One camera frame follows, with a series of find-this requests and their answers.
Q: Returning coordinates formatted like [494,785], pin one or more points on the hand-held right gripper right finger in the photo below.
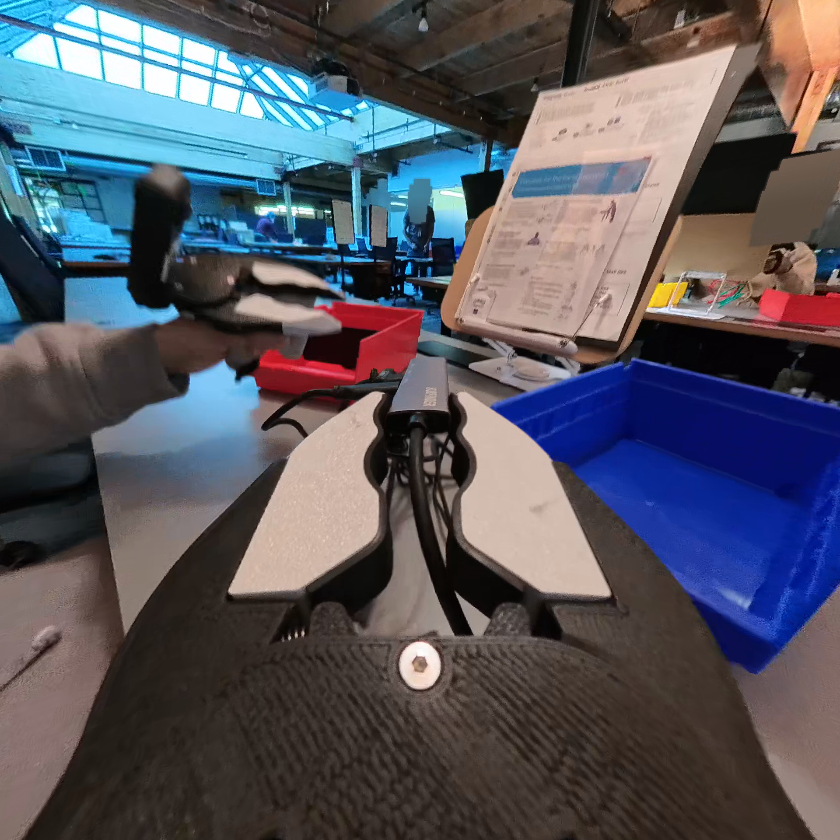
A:
[525,512]

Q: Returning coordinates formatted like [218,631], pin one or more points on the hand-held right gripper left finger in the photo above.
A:
[315,512]

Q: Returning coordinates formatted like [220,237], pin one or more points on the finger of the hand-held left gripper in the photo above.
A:
[289,312]
[292,279]

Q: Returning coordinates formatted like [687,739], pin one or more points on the dark grey USB hub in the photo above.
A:
[420,394]

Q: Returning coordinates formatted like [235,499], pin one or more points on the blue plastic bin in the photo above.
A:
[689,499]

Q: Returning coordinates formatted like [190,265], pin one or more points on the person's left forearm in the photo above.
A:
[65,387]

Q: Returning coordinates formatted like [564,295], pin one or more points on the grey desk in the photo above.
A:
[197,459]

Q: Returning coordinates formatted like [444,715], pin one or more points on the person's left hand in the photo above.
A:
[197,344]

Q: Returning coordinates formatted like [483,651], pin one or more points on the red plastic bin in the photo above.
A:
[800,307]
[387,341]

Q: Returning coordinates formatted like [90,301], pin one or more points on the instruction sheet on stand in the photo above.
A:
[469,262]

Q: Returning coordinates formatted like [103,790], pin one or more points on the white ceiling unit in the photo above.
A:
[334,85]

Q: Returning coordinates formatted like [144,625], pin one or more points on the black monitor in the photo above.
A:
[482,193]

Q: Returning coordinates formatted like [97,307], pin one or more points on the yellow plastic bin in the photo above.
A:
[666,295]

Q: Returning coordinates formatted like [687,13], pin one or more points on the clear acrylic stand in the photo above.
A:
[699,312]

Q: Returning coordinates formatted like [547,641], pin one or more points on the printed instruction sheet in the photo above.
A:
[577,249]

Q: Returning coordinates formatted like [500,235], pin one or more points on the wooden table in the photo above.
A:
[722,326]

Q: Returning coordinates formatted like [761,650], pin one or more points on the white small stick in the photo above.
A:
[43,638]

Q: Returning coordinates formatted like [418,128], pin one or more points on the cardboard panel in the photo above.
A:
[709,249]

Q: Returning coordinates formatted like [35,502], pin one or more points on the black pole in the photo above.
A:
[581,39]

